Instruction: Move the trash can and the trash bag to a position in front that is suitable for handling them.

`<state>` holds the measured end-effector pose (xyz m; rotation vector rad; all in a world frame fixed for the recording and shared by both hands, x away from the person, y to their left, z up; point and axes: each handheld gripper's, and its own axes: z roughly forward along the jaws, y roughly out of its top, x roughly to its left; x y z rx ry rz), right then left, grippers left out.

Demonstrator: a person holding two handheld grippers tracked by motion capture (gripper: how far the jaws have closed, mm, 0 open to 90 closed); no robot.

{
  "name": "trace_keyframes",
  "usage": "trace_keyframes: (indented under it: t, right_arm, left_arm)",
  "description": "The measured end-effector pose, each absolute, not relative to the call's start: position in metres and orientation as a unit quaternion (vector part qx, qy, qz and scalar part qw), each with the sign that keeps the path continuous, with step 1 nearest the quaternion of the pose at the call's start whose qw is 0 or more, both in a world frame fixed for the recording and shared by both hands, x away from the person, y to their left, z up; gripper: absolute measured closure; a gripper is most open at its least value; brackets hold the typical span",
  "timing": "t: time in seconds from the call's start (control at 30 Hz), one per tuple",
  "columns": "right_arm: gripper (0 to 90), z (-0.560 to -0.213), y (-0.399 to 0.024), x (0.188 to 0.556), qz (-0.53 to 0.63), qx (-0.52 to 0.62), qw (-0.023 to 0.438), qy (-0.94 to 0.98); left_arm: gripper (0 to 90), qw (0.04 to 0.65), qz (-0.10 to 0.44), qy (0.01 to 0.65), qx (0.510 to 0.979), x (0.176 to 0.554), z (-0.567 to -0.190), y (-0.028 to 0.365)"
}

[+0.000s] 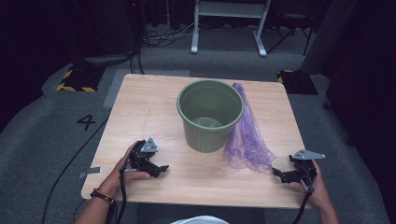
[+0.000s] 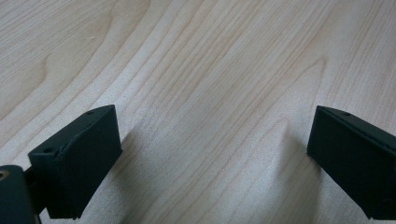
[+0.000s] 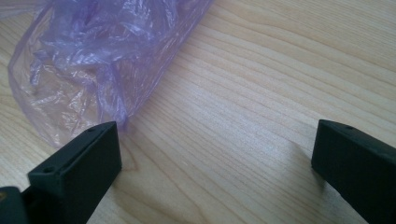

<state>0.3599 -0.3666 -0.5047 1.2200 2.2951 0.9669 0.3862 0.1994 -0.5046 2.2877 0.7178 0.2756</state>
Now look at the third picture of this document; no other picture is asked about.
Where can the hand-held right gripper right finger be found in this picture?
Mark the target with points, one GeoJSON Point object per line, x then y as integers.
{"type": "Point", "coordinates": [358, 165]}

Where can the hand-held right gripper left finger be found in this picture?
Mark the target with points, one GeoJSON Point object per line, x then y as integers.
{"type": "Point", "coordinates": [77, 168]}

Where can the purple plastic bag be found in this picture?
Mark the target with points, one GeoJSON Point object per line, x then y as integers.
{"type": "Point", "coordinates": [93, 46]}

